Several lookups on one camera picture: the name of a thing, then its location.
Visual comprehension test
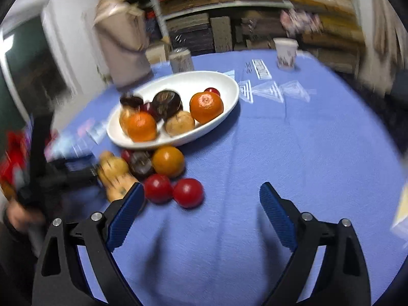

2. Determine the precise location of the dark purple mangosteen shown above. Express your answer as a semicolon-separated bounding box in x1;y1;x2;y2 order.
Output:
152;90;183;118
128;151;156;179

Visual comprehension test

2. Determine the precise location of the white door frame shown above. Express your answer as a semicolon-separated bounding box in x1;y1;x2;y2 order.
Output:
0;0;80;141

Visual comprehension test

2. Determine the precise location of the yellow-orange round fruit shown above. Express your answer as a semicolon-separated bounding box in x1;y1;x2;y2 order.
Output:
151;146;186;179

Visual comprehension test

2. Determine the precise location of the person's left hand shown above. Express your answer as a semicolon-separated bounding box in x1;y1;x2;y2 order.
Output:
3;198;47;230

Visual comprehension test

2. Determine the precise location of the bumpy tan pear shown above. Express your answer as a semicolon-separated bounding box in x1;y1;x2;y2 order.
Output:
97;151;139;203

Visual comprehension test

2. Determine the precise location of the white shelf unit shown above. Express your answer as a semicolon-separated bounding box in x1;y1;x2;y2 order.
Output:
102;0;367;71

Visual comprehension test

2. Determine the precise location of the tan round fruit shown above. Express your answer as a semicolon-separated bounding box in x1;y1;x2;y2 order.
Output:
119;107;137;134
165;110;196;137

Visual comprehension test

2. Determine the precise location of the blue printed tablecloth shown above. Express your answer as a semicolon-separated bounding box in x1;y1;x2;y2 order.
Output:
32;49;408;306

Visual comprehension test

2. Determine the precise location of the large orange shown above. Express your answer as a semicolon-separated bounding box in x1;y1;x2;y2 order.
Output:
189;91;224;125

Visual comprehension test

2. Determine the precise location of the medium orange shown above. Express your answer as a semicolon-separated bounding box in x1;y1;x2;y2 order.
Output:
126;111;158;143

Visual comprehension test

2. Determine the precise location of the white oval plate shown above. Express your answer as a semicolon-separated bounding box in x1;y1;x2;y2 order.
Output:
106;71;239;150

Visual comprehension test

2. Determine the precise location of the beige thermos jug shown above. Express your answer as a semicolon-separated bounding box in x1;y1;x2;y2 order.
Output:
93;0;154;91

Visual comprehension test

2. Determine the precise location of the white paper cup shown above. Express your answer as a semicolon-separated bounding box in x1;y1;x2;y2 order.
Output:
272;37;299;71

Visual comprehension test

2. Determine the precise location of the person's left forearm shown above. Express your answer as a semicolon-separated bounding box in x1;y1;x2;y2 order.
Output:
0;223;42;294

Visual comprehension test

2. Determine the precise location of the pale drink can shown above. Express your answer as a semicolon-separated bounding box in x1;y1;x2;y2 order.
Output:
168;47;195;74

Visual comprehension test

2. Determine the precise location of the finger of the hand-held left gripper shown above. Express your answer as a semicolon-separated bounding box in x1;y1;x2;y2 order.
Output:
65;167;102;187
62;155;96;166

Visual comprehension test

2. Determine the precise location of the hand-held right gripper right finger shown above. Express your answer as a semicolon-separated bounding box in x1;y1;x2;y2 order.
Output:
259;182;372;306

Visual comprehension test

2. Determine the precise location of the dark brown water chestnut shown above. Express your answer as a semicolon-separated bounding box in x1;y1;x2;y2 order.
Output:
119;94;144;109

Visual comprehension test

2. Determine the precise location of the pink crumpled cloth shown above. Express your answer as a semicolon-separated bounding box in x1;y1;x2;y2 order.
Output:
280;8;322;39

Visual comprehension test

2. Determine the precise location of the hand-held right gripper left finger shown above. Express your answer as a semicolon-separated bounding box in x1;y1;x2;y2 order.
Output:
32;182;146;306

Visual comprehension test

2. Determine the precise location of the red cloth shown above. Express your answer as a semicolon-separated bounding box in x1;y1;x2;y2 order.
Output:
0;131;32;192

